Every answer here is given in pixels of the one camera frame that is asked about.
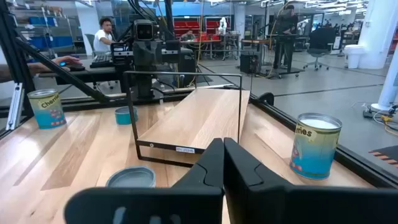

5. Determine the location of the teal box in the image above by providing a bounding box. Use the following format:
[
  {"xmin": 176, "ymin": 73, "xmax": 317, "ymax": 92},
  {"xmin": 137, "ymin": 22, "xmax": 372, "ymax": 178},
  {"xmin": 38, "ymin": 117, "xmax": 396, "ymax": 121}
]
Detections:
[{"xmin": 114, "ymin": 106, "xmax": 139, "ymax": 126}]

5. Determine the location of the blue cereal box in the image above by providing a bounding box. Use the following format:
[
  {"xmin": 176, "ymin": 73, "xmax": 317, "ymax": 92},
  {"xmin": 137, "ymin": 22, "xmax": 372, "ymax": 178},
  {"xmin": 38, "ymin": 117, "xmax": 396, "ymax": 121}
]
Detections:
[{"xmin": 27, "ymin": 88, "xmax": 67, "ymax": 130}]

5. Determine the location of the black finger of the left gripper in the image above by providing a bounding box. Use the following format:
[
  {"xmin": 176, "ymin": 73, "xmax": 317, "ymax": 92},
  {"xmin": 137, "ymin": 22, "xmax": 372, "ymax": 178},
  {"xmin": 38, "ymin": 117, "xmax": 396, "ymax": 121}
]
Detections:
[
  {"xmin": 133, "ymin": 46, "xmax": 149, "ymax": 73},
  {"xmin": 147, "ymin": 46, "xmax": 163, "ymax": 73}
]

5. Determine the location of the black computer mouse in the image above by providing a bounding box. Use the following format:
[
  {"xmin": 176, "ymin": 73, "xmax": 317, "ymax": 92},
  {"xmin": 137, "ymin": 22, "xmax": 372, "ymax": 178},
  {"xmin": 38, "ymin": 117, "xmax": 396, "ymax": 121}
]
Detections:
[{"xmin": 66, "ymin": 63, "xmax": 86, "ymax": 72}]

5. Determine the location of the person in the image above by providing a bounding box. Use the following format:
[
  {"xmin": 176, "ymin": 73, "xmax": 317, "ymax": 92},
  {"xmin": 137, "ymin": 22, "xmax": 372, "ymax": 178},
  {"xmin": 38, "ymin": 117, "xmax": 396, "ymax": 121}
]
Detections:
[
  {"xmin": 276, "ymin": 4, "xmax": 300, "ymax": 68},
  {"xmin": 93, "ymin": 17, "xmax": 116, "ymax": 54},
  {"xmin": 181, "ymin": 29, "xmax": 197, "ymax": 42}
]

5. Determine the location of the black rail bracket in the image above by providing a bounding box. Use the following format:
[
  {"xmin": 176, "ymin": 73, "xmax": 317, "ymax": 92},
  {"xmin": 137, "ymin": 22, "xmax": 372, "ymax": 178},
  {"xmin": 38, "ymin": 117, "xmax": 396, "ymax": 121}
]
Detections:
[{"xmin": 257, "ymin": 91, "xmax": 275, "ymax": 106}]

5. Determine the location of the black office chair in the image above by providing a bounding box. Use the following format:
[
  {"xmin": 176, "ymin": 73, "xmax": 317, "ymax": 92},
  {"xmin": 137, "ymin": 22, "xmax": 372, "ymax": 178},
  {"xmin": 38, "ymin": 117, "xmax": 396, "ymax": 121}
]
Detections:
[{"xmin": 303, "ymin": 26, "xmax": 337, "ymax": 72}]

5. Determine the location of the silver aluminium extrusion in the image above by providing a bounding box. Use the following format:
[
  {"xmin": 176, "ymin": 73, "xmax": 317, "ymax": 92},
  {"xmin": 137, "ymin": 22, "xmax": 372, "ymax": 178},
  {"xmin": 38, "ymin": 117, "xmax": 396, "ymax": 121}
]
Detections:
[{"xmin": 5, "ymin": 82, "xmax": 25, "ymax": 131}]

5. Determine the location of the black diagonal frame strut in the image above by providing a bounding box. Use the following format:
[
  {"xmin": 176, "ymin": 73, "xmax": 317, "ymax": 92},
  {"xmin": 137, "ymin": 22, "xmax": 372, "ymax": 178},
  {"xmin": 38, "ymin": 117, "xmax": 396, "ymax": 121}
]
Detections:
[{"xmin": 14, "ymin": 37, "xmax": 110, "ymax": 104}]

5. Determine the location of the rack of red bins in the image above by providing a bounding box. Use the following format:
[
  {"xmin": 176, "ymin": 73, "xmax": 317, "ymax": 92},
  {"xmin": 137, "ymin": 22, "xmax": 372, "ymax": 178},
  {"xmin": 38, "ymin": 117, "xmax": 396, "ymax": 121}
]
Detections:
[{"xmin": 173, "ymin": 19, "xmax": 231, "ymax": 42}]

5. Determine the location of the person's forearm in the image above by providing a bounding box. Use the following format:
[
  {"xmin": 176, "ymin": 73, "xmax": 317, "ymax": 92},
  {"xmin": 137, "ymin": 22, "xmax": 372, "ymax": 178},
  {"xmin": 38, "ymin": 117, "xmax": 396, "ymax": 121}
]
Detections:
[{"xmin": 0, "ymin": 62, "xmax": 54, "ymax": 83}]

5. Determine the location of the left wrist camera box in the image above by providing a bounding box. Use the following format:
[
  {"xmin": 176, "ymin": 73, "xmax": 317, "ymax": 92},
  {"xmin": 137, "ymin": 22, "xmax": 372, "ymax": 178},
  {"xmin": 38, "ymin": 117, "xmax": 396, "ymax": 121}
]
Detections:
[{"xmin": 132, "ymin": 19, "xmax": 155, "ymax": 42}]

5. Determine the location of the black box on floor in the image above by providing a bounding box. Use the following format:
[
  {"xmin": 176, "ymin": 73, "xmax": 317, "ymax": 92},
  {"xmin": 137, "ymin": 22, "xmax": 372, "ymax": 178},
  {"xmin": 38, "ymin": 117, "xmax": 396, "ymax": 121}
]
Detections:
[{"xmin": 239, "ymin": 52, "xmax": 261, "ymax": 75}]

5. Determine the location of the blue cherries can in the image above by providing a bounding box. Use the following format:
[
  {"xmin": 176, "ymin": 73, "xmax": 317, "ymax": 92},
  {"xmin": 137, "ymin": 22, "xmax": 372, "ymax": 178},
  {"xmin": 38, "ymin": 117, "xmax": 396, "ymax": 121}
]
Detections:
[{"xmin": 289, "ymin": 112, "xmax": 343, "ymax": 180}]

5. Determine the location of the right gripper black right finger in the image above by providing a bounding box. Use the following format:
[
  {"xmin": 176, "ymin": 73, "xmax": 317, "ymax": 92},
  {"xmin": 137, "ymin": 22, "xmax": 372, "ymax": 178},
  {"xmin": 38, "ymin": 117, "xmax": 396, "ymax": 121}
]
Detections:
[{"xmin": 223, "ymin": 137, "xmax": 398, "ymax": 224}]

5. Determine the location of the black keyboard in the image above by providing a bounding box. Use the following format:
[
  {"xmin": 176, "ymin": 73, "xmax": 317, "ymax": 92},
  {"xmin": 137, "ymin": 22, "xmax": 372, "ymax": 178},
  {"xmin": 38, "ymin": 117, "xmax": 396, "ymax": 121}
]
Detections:
[{"xmin": 90, "ymin": 54, "xmax": 114, "ymax": 69}]

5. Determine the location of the white round pole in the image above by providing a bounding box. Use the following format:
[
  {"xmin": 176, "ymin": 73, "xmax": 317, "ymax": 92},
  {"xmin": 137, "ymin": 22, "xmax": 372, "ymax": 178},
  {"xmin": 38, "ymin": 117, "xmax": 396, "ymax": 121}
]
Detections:
[{"xmin": 370, "ymin": 51, "xmax": 398, "ymax": 112}]

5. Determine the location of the white building column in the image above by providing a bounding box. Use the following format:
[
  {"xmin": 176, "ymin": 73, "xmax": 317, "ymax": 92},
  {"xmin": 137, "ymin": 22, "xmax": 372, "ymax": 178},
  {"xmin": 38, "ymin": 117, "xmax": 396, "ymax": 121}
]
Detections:
[{"xmin": 357, "ymin": 0, "xmax": 398, "ymax": 70}]

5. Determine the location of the black standing desk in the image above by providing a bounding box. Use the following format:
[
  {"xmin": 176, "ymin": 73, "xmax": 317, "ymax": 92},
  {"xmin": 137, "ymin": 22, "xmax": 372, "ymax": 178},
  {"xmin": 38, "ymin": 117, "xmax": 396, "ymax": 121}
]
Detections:
[{"xmin": 269, "ymin": 33, "xmax": 306, "ymax": 79}]

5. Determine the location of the black computer tower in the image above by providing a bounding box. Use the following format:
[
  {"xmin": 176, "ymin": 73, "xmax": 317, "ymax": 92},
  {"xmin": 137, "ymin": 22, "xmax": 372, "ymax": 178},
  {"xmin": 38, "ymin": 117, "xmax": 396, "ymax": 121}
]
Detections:
[{"xmin": 178, "ymin": 51, "xmax": 197, "ymax": 88}]

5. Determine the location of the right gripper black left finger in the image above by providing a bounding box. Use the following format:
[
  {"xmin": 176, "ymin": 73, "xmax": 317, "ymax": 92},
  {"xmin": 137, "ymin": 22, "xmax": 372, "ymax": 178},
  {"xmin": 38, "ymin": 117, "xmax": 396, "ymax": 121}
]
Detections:
[{"xmin": 63, "ymin": 138, "xmax": 224, "ymax": 224}]

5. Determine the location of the metal rack with blue bins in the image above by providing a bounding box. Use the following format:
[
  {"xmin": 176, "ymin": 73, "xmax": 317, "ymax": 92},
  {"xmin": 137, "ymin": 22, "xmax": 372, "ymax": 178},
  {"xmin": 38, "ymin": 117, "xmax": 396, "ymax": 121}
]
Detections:
[{"xmin": 9, "ymin": 2, "xmax": 76, "ymax": 54}]

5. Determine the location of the blue-grey can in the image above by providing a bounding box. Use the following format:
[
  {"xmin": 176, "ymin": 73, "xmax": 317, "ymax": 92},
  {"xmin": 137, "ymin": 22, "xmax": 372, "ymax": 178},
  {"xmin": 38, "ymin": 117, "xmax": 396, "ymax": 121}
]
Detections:
[{"xmin": 105, "ymin": 166, "xmax": 157, "ymax": 189}]

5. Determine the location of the person's hand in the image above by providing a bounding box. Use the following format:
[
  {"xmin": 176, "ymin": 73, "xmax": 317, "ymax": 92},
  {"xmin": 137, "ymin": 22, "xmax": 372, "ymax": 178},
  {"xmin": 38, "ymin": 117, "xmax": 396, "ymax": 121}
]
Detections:
[{"xmin": 51, "ymin": 55, "xmax": 83, "ymax": 73}]

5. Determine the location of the black frame post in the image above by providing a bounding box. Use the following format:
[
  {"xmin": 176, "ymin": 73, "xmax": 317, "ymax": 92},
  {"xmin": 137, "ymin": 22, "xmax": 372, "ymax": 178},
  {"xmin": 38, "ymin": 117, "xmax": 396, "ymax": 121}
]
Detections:
[{"xmin": 0, "ymin": 0, "xmax": 35, "ymax": 118}]

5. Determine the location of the black orange-striped floor mat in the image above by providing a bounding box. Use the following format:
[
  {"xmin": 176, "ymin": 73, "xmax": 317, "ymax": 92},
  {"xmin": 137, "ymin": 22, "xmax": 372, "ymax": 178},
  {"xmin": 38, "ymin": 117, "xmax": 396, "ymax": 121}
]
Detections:
[{"xmin": 368, "ymin": 144, "xmax": 398, "ymax": 169}]

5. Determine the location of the white waste bin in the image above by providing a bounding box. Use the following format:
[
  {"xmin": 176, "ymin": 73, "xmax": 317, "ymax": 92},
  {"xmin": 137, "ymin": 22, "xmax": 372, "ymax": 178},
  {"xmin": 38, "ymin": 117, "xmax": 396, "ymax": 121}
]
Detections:
[{"xmin": 343, "ymin": 44, "xmax": 365, "ymax": 70}]

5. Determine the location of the black-framed wooden shelf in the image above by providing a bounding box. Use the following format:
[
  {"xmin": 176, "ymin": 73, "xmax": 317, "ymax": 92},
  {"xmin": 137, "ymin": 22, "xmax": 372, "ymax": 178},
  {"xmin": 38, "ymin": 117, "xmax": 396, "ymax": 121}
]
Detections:
[{"xmin": 123, "ymin": 70, "xmax": 252, "ymax": 168}]

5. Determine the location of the floor cable bundle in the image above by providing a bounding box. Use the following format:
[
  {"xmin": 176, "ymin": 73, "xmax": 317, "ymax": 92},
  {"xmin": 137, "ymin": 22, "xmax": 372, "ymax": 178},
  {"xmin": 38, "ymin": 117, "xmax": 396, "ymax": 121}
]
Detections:
[{"xmin": 362, "ymin": 104, "xmax": 398, "ymax": 136}]

